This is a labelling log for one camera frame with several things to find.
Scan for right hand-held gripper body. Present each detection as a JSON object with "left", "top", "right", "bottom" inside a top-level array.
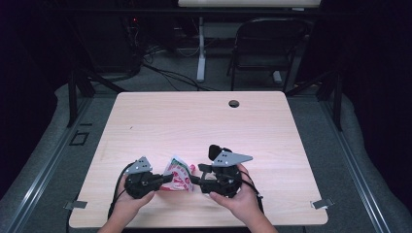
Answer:
[{"left": 201, "top": 150, "right": 254, "bottom": 199}]

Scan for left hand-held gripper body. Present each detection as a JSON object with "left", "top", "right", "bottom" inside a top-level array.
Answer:
[{"left": 123, "top": 155, "right": 160, "bottom": 200}]

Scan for pink printed plastic bag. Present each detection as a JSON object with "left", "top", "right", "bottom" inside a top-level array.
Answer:
[{"left": 159, "top": 154, "right": 197, "bottom": 193}]

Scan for person's left hand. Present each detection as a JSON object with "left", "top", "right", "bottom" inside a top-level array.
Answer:
[{"left": 114, "top": 176, "right": 156, "bottom": 221}]

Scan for person's right hand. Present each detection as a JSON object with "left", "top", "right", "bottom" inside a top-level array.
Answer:
[{"left": 209, "top": 163, "right": 263, "bottom": 224}]

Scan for grey tape strip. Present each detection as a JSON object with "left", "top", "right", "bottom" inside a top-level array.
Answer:
[
  {"left": 309, "top": 197, "right": 335, "bottom": 211},
  {"left": 63, "top": 200, "right": 88, "bottom": 211}
]

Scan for white desk leg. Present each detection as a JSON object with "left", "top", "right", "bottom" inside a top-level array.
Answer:
[{"left": 195, "top": 16, "right": 208, "bottom": 83}]

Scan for black metal stand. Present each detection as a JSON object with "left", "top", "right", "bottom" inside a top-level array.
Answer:
[
  {"left": 65, "top": 69, "right": 126, "bottom": 128},
  {"left": 286, "top": 69, "right": 345, "bottom": 132}
]

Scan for white block on floor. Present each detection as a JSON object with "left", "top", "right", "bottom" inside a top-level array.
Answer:
[{"left": 271, "top": 70, "right": 284, "bottom": 85}]

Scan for black equipment with red light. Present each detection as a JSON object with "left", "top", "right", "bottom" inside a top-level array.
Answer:
[{"left": 67, "top": 12, "right": 144, "bottom": 75}]

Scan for black folding chair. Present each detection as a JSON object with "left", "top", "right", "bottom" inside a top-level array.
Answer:
[{"left": 226, "top": 17, "right": 314, "bottom": 93}]

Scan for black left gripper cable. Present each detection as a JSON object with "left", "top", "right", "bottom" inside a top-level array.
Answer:
[{"left": 107, "top": 160, "right": 134, "bottom": 221}]

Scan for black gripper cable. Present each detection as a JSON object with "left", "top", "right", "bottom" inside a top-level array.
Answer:
[
  {"left": 107, "top": 160, "right": 134, "bottom": 221},
  {"left": 240, "top": 169, "right": 264, "bottom": 216}
]

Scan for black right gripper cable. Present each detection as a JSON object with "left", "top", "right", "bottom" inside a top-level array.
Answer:
[{"left": 240, "top": 169, "right": 264, "bottom": 216}]

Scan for black floor cables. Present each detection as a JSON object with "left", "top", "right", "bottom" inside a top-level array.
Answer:
[{"left": 141, "top": 61, "right": 216, "bottom": 92}]

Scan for grey metal floor rail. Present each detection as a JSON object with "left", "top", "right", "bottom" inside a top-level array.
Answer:
[
  {"left": 2, "top": 96, "right": 95, "bottom": 233},
  {"left": 318, "top": 96, "right": 394, "bottom": 233}
]

